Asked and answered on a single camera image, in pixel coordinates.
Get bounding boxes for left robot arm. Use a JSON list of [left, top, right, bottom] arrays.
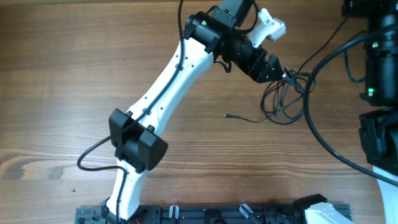
[[103, 1, 286, 223]]

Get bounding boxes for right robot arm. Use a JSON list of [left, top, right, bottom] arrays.
[[303, 0, 397, 223]]

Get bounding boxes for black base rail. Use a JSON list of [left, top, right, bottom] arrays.
[[75, 204, 304, 224]]

